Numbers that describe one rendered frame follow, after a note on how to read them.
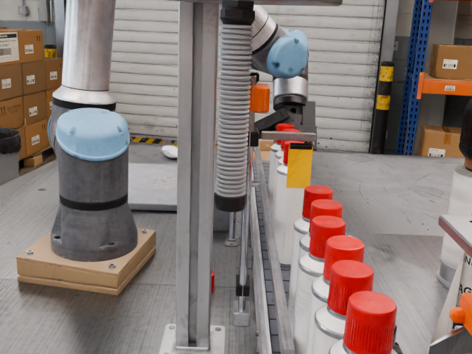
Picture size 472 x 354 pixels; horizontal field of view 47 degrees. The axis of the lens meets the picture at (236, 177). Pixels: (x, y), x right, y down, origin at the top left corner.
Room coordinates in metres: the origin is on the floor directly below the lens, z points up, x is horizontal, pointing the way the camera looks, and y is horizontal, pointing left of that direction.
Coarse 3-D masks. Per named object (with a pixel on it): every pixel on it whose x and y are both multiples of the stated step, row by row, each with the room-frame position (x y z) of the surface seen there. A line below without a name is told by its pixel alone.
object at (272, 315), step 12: (264, 168) 1.44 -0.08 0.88; (264, 228) 0.98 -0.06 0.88; (264, 240) 0.92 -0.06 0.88; (264, 252) 0.87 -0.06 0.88; (264, 264) 0.82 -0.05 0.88; (264, 276) 0.85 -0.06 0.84; (288, 276) 0.78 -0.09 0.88; (288, 288) 0.74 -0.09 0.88; (276, 324) 0.63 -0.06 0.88; (276, 336) 0.61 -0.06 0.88; (276, 348) 0.58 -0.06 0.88
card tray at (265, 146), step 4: (260, 140) 1.85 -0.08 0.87; (264, 140) 1.85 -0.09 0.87; (260, 144) 1.85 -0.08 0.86; (264, 144) 1.85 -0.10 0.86; (268, 144) 1.85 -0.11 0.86; (272, 144) 1.85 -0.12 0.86; (260, 148) 1.85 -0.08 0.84; (264, 148) 1.85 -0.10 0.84; (268, 148) 1.85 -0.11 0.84; (264, 152) 1.82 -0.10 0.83; (268, 152) 1.82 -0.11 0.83; (264, 156) 1.77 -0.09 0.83; (268, 156) 1.77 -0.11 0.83
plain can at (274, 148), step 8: (280, 128) 0.98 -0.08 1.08; (288, 128) 0.98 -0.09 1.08; (280, 144) 0.98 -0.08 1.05; (272, 152) 0.98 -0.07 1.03; (272, 160) 0.98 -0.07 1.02; (272, 168) 0.98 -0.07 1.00; (272, 176) 0.98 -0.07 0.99; (272, 184) 0.98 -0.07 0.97; (272, 192) 0.97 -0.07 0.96; (272, 200) 0.97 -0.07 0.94
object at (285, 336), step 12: (264, 180) 1.04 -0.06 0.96; (264, 192) 0.95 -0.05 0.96; (264, 204) 0.89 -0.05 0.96; (264, 216) 0.83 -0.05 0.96; (276, 252) 0.68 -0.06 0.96; (276, 264) 0.65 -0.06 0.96; (276, 276) 0.61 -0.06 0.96; (276, 288) 0.58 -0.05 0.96; (276, 300) 0.55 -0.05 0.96; (276, 312) 0.54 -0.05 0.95; (288, 324) 0.50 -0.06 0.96; (288, 336) 0.48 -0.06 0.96; (288, 348) 0.46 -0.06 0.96
